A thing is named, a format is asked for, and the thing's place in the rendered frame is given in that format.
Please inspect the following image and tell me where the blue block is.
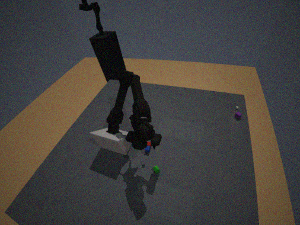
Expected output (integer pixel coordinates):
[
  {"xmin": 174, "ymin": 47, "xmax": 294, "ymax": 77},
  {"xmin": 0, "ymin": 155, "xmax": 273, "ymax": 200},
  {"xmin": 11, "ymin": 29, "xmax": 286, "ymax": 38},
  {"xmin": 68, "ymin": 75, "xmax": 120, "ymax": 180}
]
[{"xmin": 145, "ymin": 146, "xmax": 151, "ymax": 152}]

